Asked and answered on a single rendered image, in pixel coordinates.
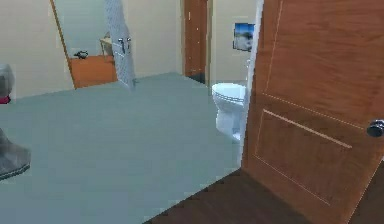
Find grey rounded object red base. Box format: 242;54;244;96
0;63;16;105

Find brown wooden panelled door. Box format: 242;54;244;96
240;0;384;224

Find blue framed wall picture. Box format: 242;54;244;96
232;22;256;53

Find narrow brown wooden door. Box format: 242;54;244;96
182;0;209;84

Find white toilet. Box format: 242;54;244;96
211;82;248;142

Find grey cloth lump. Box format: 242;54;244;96
0;128;32;182

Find dark round door knob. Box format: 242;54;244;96
366;119;384;138

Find silver door handle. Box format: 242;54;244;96
117;36;132;55

